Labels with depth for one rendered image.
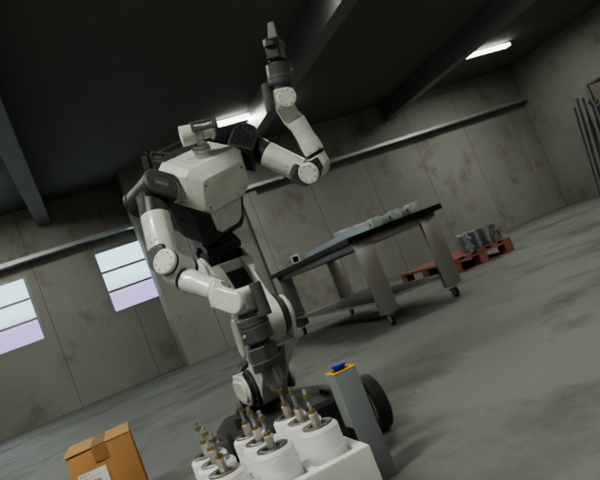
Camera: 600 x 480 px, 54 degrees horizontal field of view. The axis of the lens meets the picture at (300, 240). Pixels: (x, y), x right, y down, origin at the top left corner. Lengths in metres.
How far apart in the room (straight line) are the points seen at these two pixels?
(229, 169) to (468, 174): 10.53
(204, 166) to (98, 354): 7.96
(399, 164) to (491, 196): 2.09
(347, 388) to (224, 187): 0.78
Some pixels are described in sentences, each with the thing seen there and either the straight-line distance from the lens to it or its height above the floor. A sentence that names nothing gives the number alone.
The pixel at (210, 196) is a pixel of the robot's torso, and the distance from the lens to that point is 1.95.
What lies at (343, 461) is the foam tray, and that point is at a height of 0.17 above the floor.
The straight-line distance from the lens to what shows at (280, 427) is 1.66.
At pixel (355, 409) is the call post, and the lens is 1.67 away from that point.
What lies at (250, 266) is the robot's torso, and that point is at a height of 0.69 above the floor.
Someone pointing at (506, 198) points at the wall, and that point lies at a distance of 12.72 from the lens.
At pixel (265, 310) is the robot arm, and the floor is 0.54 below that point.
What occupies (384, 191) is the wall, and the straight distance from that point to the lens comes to 11.31.
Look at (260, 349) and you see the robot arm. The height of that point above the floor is 0.45.
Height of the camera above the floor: 0.58
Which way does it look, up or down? 4 degrees up
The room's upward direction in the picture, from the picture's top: 21 degrees counter-clockwise
